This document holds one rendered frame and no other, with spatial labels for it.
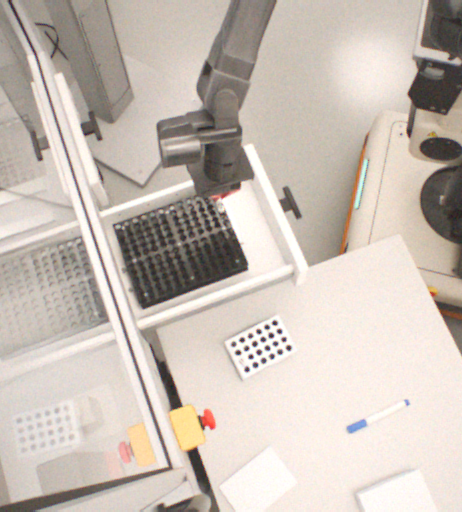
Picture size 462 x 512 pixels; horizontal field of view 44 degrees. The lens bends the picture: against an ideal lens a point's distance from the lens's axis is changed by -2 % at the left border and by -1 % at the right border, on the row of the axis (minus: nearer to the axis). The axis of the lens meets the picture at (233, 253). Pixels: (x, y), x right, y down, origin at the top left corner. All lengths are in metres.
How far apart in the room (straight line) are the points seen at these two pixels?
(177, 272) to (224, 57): 0.46
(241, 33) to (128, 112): 1.53
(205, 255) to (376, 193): 0.91
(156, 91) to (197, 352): 1.38
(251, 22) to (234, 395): 0.72
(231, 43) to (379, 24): 1.89
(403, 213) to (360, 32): 1.00
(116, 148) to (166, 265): 1.19
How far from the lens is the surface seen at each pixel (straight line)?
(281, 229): 1.11
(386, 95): 2.46
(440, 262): 1.87
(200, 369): 1.20
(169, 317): 1.11
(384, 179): 1.93
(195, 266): 1.14
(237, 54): 0.82
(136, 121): 2.29
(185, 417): 1.05
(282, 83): 2.42
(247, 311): 1.22
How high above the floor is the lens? 1.95
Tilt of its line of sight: 71 degrees down
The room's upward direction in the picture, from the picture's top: straight up
